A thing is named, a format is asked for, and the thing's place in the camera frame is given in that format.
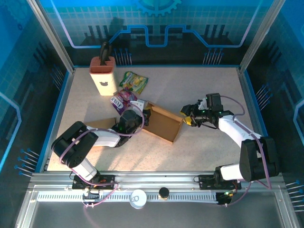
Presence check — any purple candy bag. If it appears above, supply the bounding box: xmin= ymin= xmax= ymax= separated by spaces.
xmin=110 ymin=87 xmax=139 ymax=116

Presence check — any green yellow candy bag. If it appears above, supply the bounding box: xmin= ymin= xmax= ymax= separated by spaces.
xmin=118 ymin=70 xmax=149 ymax=95

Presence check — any cream knife block terracotta top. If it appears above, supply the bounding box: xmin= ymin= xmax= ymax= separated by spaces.
xmin=89 ymin=56 xmax=117 ymax=96

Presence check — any blue table border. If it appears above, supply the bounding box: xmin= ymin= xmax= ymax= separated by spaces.
xmin=35 ymin=64 xmax=281 ymax=173

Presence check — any black round knob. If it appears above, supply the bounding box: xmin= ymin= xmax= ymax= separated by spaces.
xmin=158 ymin=187 xmax=170 ymax=200

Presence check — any white round lid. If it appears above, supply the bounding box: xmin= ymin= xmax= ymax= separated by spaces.
xmin=129 ymin=189 xmax=147 ymax=209

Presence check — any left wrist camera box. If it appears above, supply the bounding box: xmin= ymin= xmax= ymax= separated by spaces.
xmin=129 ymin=99 xmax=147 ymax=111

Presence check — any aluminium frame rail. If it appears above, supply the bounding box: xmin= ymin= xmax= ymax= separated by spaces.
xmin=27 ymin=170 xmax=285 ymax=190

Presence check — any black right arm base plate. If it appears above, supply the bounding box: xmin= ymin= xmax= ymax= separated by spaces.
xmin=198 ymin=174 xmax=242 ymax=190

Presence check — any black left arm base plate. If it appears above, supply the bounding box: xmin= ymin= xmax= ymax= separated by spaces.
xmin=72 ymin=175 xmax=116 ymax=190

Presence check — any slotted white cable duct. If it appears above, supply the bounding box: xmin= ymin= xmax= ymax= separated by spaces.
xmin=37 ymin=192 xmax=219 ymax=202

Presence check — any aluminium frame post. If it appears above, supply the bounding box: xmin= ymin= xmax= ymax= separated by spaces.
xmin=26 ymin=0 xmax=76 ymax=74
xmin=239 ymin=0 xmax=287 ymax=72

